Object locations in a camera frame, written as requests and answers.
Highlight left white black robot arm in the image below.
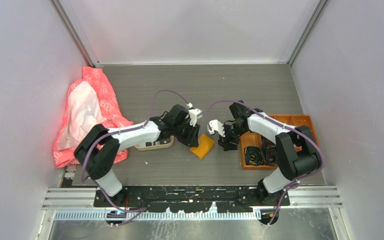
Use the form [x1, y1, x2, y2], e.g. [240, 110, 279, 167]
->
[73, 104, 203, 207]

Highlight rolled dark belt left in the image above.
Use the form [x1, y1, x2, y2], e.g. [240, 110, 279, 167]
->
[244, 145, 264, 166]

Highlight cards in beige tray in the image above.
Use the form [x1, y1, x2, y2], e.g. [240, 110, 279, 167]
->
[135, 140, 171, 149]

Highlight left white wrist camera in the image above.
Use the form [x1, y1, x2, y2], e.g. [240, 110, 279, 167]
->
[186, 102, 203, 127]

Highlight pink white crumpled cloth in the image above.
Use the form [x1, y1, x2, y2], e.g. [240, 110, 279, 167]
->
[52, 66, 133, 168]

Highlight beige oval card tray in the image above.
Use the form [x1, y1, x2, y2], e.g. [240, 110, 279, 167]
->
[134, 136, 174, 151]

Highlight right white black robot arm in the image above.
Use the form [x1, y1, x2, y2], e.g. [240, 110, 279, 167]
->
[207, 100, 325, 206]

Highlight orange wooden compartment tray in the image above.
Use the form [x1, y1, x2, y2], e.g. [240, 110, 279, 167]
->
[238, 112, 324, 179]

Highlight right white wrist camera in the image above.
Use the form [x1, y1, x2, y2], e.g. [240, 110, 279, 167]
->
[207, 119, 225, 137]

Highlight rolled dark belt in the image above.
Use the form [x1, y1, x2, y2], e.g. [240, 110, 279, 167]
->
[244, 145, 264, 166]
[261, 138, 279, 167]

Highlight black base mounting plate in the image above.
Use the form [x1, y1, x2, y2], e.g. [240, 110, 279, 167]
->
[93, 184, 290, 224]

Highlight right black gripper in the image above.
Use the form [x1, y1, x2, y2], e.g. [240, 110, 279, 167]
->
[217, 122, 248, 152]

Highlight orange leather card holder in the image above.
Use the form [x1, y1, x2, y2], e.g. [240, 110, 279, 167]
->
[190, 134, 215, 160]

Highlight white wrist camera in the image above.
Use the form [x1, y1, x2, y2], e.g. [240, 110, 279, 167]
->
[207, 119, 225, 137]
[186, 102, 203, 127]

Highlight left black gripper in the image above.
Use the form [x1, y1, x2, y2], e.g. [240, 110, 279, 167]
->
[172, 118, 200, 148]

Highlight rolled dark belt right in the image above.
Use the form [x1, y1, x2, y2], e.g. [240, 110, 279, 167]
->
[261, 138, 279, 167]

